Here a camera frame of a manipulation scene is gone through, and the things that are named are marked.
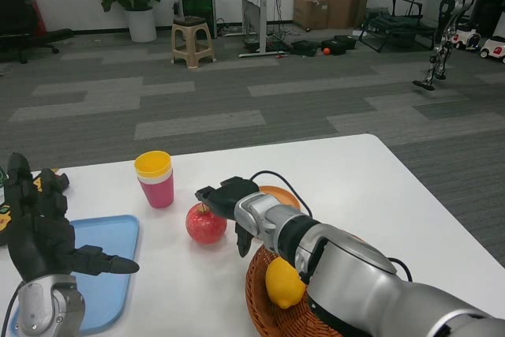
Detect orange plastic plate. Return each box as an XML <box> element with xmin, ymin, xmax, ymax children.
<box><xmin>258</xmin><ymin>185</ymin><xmax>305</xmax><ymax>212</ymax></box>

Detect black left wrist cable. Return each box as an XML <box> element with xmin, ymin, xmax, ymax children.
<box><xmin>2</xmin><ymin>281</ymin><xmax>23</xmax><ymax>337</ymax></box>

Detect white toy car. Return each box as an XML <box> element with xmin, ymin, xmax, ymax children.
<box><xmin>479</xmin><ymin>36</ymin><xmax>505</xmax><ymax>65</ymax></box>
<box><xmin>451</xmin><ymin>23</ymin><xmax>482</xmax><ymax>51</ymax></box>

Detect light blue plastic tray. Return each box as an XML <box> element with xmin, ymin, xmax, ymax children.
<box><xmin>8</xmin><ymin>214</ymin><xmax>141</xmax><ymax>335</ymax></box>

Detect silver black humanoid robot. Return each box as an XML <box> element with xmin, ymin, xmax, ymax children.
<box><xmin>412</xmin><ymin>0</ymin><xmax>492</xmax><ymax>92</ymax></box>

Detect beige plastic stool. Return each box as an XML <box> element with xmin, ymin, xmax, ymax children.
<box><xmin>170</xmin><ymin>15</ymin><xmax>217</xmax><ymax>69</ymax></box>

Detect wide black floor case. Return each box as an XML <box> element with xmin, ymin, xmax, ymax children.
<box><xmin>320</xmin><ymin>35</ymin><xmax>358</xmax><ymax>56</ymax></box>

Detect large cardboard box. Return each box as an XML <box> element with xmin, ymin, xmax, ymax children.
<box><xmin>327</xmin><ymin>0</ymin><xmax>374</xmax><ymax>30</ymax></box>

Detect black folding cot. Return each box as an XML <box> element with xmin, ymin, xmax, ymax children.
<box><xmin>357</xmin><ymin>0</ymin><xmax>441</xmax><ymax>53</ymax></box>

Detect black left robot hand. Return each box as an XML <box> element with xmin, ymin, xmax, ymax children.
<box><xmin>6</xmin><ymin>152</ymin><xmax>141</xmax><ymax>283</ymax></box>

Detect brown wicker basket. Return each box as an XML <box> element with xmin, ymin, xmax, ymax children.
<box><xmin>245</xmin><ymin>234</ymin><xmax>368</xmax><ymax>337</ymax></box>

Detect yellow lemon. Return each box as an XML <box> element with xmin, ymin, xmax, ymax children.
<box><xmin>264</xmin><ymin>256</ymin><xmax>308</xmax><ymax>309</ymax></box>

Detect small black floor case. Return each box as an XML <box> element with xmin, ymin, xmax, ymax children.
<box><xmin>290</xmin><ymin>39</ymin><xmax>319</xmax><ymax>58</ymax></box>

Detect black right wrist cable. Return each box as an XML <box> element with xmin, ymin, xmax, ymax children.
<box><xmin>250</xmin><ymin>170</ymin><xmax>413</xmax><ymax>283</ymax></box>

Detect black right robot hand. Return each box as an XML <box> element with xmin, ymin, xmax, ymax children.
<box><xmin>194</xmin><ymin>175</ymin><xmax>262</xmax><ymax>258</ymax></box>

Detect white plastic cup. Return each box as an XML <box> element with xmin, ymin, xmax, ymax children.
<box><xmin>136</xmin><ymin>174</ymin><xmax>174</xmax><ymax>186</ymax></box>

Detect red floor sign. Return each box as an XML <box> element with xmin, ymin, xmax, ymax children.
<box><xmin>27</xmin><ymin>0</ymin><xmax>48</xmax><ymax>34</ymax></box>

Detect black equipment rack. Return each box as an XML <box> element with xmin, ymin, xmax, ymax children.
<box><xmin>180</xmin><ymin>0</ymin><xmax>218</xmax><ymax>40</ymax></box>

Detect black office chair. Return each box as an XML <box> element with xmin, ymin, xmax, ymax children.
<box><xmin>0</xmin><ymin>0</ymin><xmax>74</xmax><ymax>65</ymax></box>

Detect yellow black remote controller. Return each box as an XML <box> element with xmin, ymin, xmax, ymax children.
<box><xmin>0</xmin><ymin>169</ymin><xmax>66</xmax><ymax>247</ymax></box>

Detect yellow plastic cup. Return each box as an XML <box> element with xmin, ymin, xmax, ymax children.
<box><xmin>133</xmin><ymin>150</ymin><xmax>174</xmax><ymax>180</ymax></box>

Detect stacked small cardboard boxes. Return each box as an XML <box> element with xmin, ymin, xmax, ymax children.
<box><xmin>292</xmin><ymin>0</ymin><xmax>332</xmax><ymax>31</ymax></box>

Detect white plant pot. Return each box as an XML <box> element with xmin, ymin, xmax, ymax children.
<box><xmin>125</xmin><ymin>7</ymin><xmax>158</xmax><ymax>43</ymax></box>

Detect white standing desk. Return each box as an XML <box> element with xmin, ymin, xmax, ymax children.
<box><xmin>220</xmin><ymin>0</ymin><xmax>294</xmax><ymax>58</ymax></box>

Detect red apple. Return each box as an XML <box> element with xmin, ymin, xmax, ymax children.
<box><xmin>185</xmin><ymin>201</ymin><xmax>229</xmax><ymax>245</ymax></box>

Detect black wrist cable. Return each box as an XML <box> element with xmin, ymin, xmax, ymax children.
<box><xmin>2</xmin><ymin>281</ymin><xmax>23</xmax><ymax>337</ymax></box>
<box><xmin>250</xmin><ymin>170</ymin><xmax>413</xmax><ymax>283</ymax></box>

